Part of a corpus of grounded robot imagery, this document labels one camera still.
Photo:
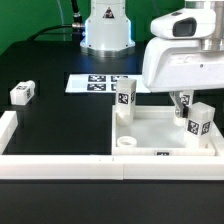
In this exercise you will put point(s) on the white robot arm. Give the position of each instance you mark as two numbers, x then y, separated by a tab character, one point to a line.
108	30

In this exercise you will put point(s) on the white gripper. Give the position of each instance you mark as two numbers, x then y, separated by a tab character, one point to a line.
174	59

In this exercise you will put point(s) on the white U-shaped obstacle fence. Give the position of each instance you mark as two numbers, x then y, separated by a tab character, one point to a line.
106	167

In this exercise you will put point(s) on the white marker base plate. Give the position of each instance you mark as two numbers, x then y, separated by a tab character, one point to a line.
99	83

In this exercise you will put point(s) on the white square table top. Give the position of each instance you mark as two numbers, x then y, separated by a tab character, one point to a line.
153	133

